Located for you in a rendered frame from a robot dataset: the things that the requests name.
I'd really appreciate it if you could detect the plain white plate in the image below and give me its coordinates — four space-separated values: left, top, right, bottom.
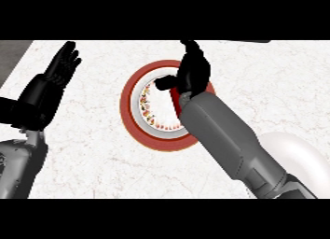
258 131 330 200

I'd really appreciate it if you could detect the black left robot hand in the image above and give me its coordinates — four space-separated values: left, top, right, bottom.
0 40 84 132

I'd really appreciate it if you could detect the red rimmed patterned plate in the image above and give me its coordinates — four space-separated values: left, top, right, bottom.
119 59 216 153

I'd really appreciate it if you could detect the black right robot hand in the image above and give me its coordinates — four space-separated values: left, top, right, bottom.
153 39 213 97

